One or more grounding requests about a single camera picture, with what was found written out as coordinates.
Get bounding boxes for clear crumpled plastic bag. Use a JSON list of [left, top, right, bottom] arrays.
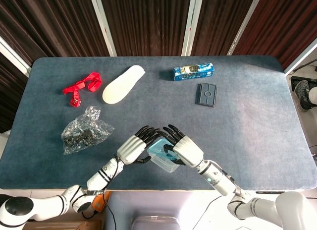
[[60, 105, 115, 156]]

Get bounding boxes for dark grey rectangular case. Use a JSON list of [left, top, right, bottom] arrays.
[[195, 82, 218, 108]]

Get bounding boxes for brown cardboard box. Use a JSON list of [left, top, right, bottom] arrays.
[[23, 220, 103, 230]]

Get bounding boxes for white shoe insole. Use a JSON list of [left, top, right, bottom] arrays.
[[102, 64, 146, 105]]

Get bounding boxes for blue printed cardboard box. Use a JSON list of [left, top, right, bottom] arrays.
[[173, 62, 214, 81]]

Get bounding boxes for white round object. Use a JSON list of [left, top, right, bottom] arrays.
[[308, 86, 317, 104]]

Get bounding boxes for black flat device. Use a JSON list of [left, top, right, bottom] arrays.
[[290, 75, 317, 91]]

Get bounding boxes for grey plastic bin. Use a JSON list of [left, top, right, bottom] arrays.
[[131, 214, 181, 230]]

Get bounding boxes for grey knit sneaker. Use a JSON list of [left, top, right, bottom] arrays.
[[294, 80, 314, 112]]

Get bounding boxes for red ribbon lanyard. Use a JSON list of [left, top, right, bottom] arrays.
[[62, 71, 102, 107]]

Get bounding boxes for white aluminium frame post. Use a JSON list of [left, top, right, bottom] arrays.
[[0, 36, 32, 77], [226, 0, 264, 56], [181, 0, 204, 57], [88, 0, 117, 57], [284, 37, 317, 75]]

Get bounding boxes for orange handheld device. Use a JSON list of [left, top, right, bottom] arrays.
[[91, 191, 111, 213]]

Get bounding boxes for blue felt table cover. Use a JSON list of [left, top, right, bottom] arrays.
[[0, 56, 317, 191]]

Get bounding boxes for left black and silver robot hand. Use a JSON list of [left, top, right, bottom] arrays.
[[116, 125, 161, 166]]

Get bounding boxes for clear teal plastic container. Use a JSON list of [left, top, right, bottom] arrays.
[[148, 150, 180, 173]]

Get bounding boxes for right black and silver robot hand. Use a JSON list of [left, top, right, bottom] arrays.
[[158, 124, 205, 168]]

